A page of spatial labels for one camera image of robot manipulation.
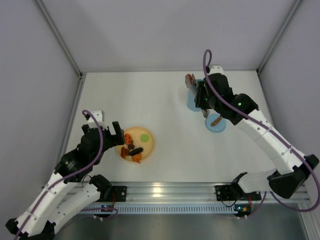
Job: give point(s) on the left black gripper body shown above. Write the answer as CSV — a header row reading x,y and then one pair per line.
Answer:
x,y
110,139

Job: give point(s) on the blue lunch box cup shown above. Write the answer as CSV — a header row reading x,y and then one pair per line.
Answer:
x,y
191,102

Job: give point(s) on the white slotted cable duct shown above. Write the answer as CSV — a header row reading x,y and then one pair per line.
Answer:
x,y
126,209

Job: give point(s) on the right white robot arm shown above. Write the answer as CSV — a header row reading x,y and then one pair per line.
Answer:
x,y
292,167

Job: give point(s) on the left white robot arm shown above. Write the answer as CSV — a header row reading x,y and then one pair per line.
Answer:
x,y
48,214

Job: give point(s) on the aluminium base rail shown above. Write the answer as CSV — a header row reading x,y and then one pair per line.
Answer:
x,y
179,192

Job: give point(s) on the left aluminium frame post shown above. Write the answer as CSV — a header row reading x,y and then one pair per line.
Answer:
x,y
48,19

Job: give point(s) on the black spiky sea cucumber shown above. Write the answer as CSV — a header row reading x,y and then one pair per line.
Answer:
x,y
136,151

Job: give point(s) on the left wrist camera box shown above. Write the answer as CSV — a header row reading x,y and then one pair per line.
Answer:
x,y
94,116

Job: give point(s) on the right aluminium frame post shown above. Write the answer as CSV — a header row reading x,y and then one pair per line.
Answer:
x,y
277,74

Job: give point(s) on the blue lid with brown handle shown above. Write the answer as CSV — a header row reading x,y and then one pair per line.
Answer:
x,y
215,123

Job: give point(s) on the green round cookie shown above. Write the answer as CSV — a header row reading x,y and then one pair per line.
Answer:
x,y
144,137

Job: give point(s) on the beige round plate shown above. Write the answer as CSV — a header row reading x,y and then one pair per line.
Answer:
x,y
148,147

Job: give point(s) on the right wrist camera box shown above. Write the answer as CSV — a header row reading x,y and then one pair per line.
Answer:
x,y
216,69

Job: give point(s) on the orange fried drumstick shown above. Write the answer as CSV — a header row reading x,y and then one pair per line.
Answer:
x,y
137,158

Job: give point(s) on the aluminium frame post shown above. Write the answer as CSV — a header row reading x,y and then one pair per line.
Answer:
x,y
277,74
48,19

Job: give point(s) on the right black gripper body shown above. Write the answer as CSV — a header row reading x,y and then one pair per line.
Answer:
x,y
200,95

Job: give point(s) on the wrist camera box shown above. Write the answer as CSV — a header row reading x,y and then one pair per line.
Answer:
x,y
94,116
216,69

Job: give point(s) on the spotted orange chicken wing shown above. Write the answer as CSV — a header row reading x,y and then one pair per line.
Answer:
x,y
190,78

